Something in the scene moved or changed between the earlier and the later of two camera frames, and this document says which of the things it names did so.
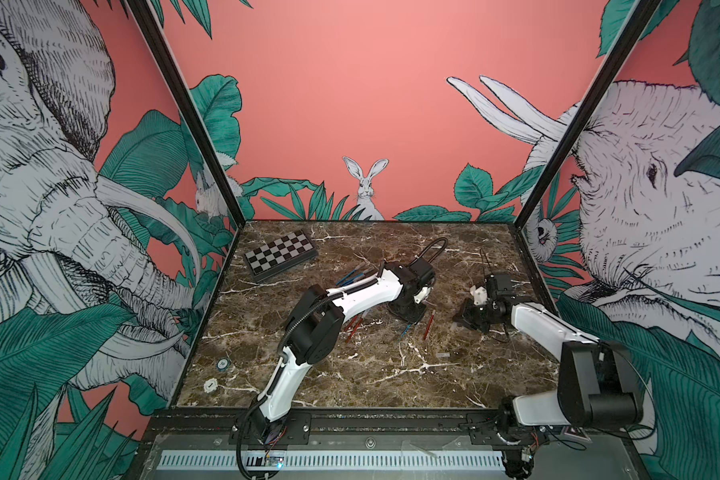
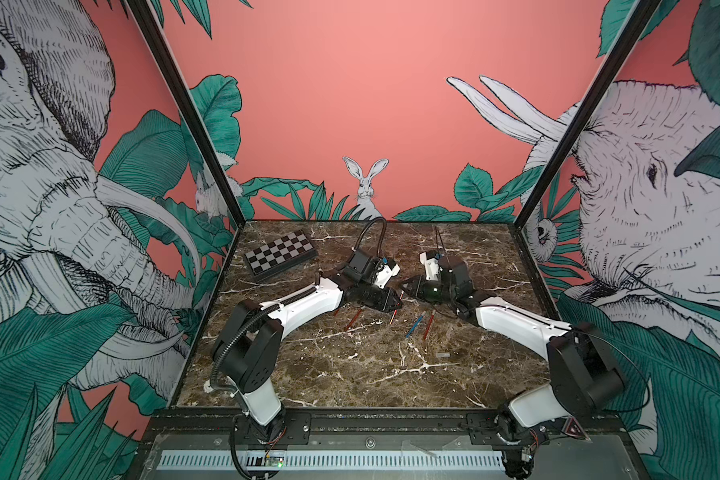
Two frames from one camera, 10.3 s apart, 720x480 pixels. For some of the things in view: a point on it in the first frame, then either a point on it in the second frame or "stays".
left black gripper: [415, 318] -> [388, 300]
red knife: [429, 324] stays
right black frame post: [636, 19] stays
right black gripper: [465, 316] -> [420, 283]
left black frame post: [148, 20] stays
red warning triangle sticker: [576, 431] stays
